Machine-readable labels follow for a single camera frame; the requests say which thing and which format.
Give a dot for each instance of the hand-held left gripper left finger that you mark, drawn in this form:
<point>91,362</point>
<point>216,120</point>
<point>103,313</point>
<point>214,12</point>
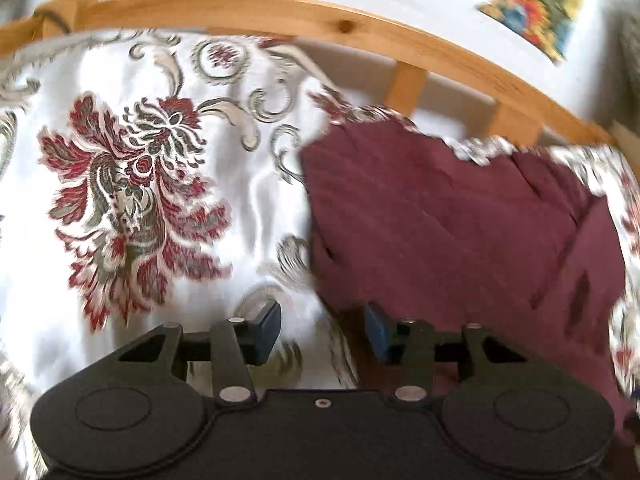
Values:
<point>270,329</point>

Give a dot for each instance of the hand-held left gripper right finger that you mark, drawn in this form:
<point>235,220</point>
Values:
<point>378,333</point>

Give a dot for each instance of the maroon knit garment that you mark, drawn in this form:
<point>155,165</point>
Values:
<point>440,220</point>

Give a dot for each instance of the white floral bedspread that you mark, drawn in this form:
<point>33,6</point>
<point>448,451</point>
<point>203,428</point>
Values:
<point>150,160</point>

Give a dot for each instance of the wooden bed frame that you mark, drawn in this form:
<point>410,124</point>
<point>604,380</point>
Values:
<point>320,22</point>

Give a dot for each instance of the colourful peacock wall poster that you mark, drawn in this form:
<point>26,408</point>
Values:
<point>542,5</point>

